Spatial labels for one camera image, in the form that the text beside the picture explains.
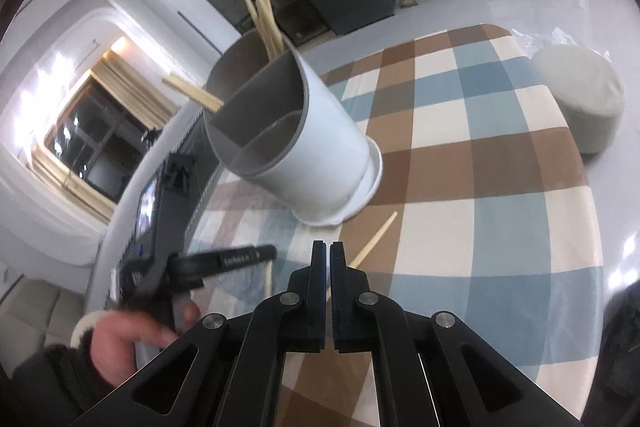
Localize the beige curtain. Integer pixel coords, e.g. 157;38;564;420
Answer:
30;152;117;224
92;57;180;132

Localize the bundle of wooden chopsticks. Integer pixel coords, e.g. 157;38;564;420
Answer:
162;0;288;114

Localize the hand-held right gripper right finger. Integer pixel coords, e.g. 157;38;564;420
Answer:
330;241;583;427

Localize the person's left forearm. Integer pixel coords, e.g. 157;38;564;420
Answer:
10;312;126;427

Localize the round grey stool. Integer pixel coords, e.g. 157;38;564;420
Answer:
531;46;626;156

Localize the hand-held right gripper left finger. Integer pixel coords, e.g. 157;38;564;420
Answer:
70;241;328;427

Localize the dark window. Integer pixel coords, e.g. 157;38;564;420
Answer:
44;74;166;204

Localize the person's left hand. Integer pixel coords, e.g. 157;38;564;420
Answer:
90;302;201;388

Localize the clear plastic sheet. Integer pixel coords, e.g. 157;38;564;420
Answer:
517;24;608;58

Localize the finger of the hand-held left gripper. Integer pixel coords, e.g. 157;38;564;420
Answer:
170;244;278;295

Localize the grey white utensil holder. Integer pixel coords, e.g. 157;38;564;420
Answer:
202;34;384;228

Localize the plaid tablecloth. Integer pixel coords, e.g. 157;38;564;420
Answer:
190;24;606;427

